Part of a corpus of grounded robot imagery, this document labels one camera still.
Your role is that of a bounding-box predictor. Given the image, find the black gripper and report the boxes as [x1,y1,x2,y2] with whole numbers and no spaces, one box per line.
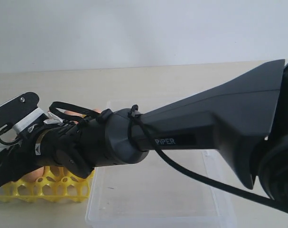
[0,125,83,190]

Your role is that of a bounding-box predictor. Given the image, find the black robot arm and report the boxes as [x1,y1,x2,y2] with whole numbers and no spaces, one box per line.
[0,59,288,208]

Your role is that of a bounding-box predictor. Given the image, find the yellow plastic egg tray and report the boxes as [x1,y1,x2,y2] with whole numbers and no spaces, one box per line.
[0,166,94,202]

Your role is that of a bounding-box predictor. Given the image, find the clear plastic container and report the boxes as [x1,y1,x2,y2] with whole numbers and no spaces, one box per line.
[85,151,237,228]

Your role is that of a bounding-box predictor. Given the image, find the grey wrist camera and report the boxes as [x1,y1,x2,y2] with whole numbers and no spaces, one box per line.
[0,92,44,133]

